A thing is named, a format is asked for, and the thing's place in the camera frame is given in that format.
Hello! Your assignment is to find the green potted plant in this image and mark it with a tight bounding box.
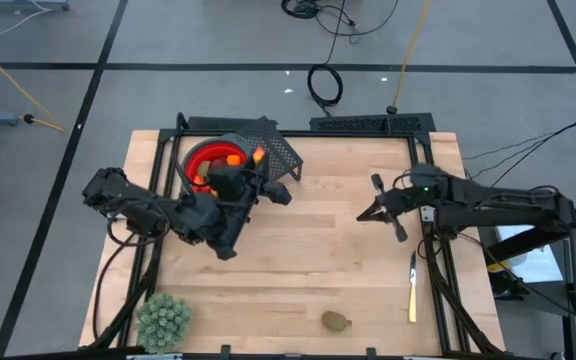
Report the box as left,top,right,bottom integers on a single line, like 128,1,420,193
135,293,193,355

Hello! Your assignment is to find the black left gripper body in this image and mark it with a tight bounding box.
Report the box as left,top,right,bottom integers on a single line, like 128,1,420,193
206,164,293,262

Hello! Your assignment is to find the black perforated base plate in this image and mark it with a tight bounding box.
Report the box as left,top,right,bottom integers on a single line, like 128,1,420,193
309,112,437,135

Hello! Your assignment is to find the white board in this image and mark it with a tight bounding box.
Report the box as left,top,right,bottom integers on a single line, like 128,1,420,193
496,224,567,285

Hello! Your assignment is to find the black aluminium table frame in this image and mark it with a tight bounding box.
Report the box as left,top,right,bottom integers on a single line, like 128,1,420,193
87,112,507,358

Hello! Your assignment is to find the thin black cable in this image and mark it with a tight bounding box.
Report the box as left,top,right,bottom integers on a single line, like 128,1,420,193
462,121,576,189

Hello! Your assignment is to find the black cable with coil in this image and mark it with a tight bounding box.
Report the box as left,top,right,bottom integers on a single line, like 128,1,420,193
306,0,354,119

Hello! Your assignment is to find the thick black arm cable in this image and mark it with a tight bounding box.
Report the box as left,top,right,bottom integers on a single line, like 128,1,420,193
91,234,142,344

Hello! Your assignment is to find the yellow cable with black plug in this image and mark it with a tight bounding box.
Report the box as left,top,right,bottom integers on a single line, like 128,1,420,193
386,0,432,115
0,37,67,134

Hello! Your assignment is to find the black perforated metal rack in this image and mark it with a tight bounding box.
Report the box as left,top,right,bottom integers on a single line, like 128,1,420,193
235,116,304,182

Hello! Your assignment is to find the black cable bundle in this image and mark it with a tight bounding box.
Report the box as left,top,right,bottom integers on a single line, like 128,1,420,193
281,0,402,39

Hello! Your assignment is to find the white floor cable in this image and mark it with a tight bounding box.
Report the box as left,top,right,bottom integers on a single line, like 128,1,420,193
0,0,53,49

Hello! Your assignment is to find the red collapsible colander grey rim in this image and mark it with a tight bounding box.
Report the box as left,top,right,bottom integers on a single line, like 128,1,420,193
181,135,250,201

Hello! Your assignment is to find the knife with cream handle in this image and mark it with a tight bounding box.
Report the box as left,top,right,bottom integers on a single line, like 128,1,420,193
407,250,418,324

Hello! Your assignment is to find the brown-green toy kiwi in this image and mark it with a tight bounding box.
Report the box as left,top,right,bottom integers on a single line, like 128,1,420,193
320,310,353,333

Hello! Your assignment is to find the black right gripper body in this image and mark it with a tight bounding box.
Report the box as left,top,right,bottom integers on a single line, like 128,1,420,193
370,172,422,244

